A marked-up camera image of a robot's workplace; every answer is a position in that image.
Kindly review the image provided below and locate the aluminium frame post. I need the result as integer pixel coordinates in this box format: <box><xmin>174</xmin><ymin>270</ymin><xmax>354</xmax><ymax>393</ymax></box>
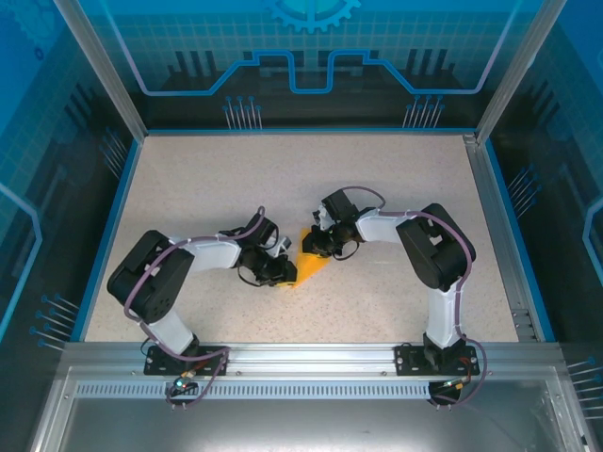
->
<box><xmin>474</xmin><ymin>0</ymin><xmax>569</xmax><ymax>145</ymax></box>
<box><xmin>50</xmin><ymin>0</ymin><xmax>150</xmax><ymax>142</ymax></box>

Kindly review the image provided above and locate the cable connector with green light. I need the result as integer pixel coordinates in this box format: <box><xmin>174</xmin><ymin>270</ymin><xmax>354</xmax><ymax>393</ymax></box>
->
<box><xmin>172</xmin><ymin>369</ymin><xmax>198</xmax><ymax>393</ymax></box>

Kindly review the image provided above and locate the cable connector with orange light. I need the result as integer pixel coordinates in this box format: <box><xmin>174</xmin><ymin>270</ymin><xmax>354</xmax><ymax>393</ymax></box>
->
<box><xmin>440</xmin><ymin>375</ymin><xmax>473</xmax><ymax>392</ymax></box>

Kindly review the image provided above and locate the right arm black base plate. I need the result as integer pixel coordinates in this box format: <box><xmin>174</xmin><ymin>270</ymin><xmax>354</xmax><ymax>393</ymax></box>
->
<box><xmin>394</xmin><ymin>343</ymin><xmax>477</xmax><ymax>378</ymax></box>

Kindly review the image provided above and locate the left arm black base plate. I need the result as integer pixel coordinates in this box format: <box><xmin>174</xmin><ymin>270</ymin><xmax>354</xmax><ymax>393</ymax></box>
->
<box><xmin>143</xmin><ymin>345</ymin><xmax>232</xmax><ymax>378</ymax></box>

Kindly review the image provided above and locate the aluminium side rail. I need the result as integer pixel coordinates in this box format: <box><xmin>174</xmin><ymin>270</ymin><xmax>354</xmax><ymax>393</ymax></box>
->
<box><xmin>463</xmin><ymin>133</ymin><xmax>543</xmax><ymax>344</ymax></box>

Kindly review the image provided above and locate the aluminium mounting rail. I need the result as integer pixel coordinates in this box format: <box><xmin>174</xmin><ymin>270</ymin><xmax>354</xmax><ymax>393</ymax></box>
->
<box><xmin>60</xmin><ymin>342</ymin><xmax>564</xmax><ymax>378</ymax></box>

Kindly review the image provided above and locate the slotted metal cable duct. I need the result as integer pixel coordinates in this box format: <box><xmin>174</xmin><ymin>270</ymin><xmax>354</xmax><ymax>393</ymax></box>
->
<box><xmin>73</xmin><ymin>381</ymin><xmax>472</xmax><ymax>402</ymax></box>

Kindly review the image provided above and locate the grey metal tray panel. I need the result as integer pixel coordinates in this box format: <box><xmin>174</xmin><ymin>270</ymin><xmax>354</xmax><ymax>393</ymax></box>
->
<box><xmin>25</xmin><ymin>366</ymin><xmax>593</xmax><ymax>452</ymax></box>

